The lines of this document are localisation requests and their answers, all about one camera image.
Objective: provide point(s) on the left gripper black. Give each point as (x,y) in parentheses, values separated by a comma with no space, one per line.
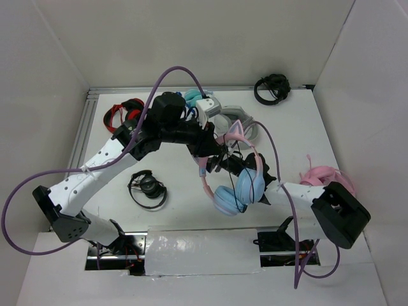
(204,144)

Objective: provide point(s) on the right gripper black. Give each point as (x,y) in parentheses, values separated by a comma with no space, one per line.
(213,161)

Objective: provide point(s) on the blue pink cat-ear headphones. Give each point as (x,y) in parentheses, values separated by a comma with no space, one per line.
(249,187)

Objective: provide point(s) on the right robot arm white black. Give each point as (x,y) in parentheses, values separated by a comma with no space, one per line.
(341,217)

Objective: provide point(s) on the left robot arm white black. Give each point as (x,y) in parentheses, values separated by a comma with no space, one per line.
(63,204)

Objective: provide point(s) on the grey white headphones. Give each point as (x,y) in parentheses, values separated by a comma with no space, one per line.
(226,119)

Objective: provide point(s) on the teal white headphones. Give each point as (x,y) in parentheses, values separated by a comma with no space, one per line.
(191,97)

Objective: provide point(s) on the small black on-ear headphones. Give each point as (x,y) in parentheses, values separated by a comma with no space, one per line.
(145,182)

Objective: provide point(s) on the red black headphones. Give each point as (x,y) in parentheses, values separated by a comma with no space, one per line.
(130,109)

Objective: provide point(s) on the black headphones far corner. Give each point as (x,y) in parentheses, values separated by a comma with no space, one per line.
(277,85)

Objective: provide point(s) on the white taped cover plate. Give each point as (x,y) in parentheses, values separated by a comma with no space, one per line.
(202,252)

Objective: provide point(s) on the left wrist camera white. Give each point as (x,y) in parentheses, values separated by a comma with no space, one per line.
(207,108)

